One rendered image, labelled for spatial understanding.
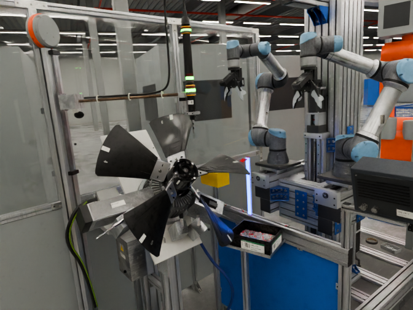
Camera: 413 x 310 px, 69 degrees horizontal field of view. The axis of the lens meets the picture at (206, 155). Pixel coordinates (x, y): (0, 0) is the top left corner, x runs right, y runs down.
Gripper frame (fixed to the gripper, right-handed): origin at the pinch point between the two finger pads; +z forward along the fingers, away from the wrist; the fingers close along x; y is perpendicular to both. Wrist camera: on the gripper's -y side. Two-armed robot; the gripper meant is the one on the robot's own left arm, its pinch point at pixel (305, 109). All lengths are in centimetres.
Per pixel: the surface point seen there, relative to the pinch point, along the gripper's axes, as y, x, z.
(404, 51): 356, 72, -50
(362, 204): -19, -36, 34
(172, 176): -66, 22, 22
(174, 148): -56, 34, 13
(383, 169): -19, -43, 20
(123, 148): -81, 34, 9
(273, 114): 297, 252, 32
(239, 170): -30.9, 16.8, 26.4
